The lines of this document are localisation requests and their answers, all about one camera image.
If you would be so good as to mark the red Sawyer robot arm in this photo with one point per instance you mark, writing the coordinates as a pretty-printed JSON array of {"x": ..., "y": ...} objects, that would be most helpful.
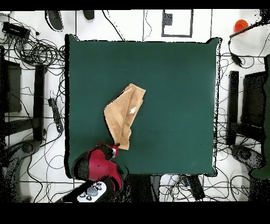
[{"x": 99, "y": 164}]

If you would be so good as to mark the dark green table cloth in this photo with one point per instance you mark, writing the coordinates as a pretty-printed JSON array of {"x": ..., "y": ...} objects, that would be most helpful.
[{"x": 179, "y": 105}]

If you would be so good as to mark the tan terry towel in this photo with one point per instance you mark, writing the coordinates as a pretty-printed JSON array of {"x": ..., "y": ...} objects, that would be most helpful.
[{"x": 121, "y": 114}]

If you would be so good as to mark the black stand bar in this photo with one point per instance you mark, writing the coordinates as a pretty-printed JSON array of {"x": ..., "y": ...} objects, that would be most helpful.
[
  {"x": 39, "y": 101},
  {"x": 233, "y": 101}
]

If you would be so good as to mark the grey stand base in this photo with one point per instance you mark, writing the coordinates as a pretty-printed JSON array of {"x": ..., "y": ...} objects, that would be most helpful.
[
  {"x": 244, "y": 154},
  {"x": 27, "y": 146}
]

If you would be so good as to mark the dark box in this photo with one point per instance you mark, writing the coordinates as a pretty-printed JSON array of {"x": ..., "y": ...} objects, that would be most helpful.
[
  {"x": 253, "y": 97},
  {"x": 13, "y": 88}
]

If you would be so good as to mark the large dark shoe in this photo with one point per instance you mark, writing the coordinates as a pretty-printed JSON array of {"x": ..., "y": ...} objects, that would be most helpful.
[{"x": 55, "y": 19}]

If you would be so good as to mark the black electronics box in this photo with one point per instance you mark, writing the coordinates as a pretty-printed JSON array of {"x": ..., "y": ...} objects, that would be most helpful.
[{"x": 15, "y": 30}]

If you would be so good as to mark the orange cup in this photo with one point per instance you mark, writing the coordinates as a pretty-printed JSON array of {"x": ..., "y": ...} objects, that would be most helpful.
[{"x": 240, "y": 25}]

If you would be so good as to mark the black power adapter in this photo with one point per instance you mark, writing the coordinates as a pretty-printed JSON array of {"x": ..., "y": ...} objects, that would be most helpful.
[{"x": 236, "y": 59}]

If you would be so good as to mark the black power strip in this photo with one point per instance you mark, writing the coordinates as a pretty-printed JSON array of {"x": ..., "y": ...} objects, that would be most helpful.
[
  {"x": 56, "y": 114},
  {"x": 196, "y": 187}
]

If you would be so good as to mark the grey square floor frame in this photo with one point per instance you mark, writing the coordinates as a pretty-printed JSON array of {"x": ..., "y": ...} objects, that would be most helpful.
[{"x": 177, "y": 35}]

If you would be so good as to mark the small dark shoe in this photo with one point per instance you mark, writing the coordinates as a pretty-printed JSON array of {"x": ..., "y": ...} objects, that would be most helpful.
[{"x": 88, "y": 14}]

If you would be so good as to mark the black rod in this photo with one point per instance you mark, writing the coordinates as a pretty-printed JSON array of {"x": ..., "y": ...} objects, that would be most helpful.
[{"x": 244, "y": 29}]

